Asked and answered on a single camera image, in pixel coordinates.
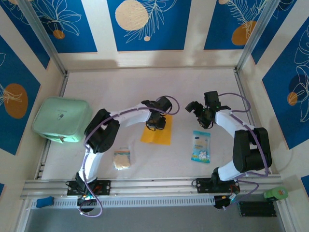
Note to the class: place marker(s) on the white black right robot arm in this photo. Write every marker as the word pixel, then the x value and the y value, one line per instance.
pixel 227 120

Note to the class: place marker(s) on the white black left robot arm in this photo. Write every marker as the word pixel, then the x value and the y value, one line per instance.
pixel 130 116

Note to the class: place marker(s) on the blue white wipes packet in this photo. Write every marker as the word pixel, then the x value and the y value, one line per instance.
pixel 200 147

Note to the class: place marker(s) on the mint green zip pouch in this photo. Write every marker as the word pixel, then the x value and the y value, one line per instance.
pixel 58 116

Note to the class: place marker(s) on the green bottle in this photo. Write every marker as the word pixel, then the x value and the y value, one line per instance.
pixel 276 193

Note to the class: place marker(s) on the black ribbed rack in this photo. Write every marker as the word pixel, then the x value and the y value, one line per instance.
pixel 257 209

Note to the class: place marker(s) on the blue bone-shaped sponge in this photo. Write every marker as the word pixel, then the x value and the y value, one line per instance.
pixel 44 202

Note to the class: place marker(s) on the aluminium side rail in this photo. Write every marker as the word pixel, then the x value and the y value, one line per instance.
pixel 245 96
pixel 43 157

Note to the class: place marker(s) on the aluminium table edge rail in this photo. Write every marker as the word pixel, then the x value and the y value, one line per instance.
pixel 154 184

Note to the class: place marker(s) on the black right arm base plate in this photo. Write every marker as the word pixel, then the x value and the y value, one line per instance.
pixel 202 185

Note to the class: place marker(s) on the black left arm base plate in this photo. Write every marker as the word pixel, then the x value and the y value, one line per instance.
pixel 105 187

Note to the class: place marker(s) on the aluminium frame post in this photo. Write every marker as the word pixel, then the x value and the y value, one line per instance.
pixel 46 41
pixel 256 36

